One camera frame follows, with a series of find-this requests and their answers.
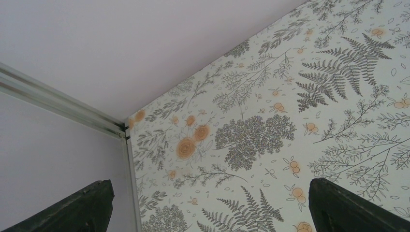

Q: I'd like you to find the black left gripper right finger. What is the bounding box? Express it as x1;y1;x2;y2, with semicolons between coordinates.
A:
308;178;410;232

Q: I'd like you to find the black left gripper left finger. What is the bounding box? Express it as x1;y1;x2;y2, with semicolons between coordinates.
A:
4;180;115;232

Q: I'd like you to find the floral patterned table mat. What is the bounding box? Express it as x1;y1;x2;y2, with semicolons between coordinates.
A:
129;0;410;232

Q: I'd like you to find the aluminium corner frame post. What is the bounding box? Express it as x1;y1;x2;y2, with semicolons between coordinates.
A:
0;64;142;232

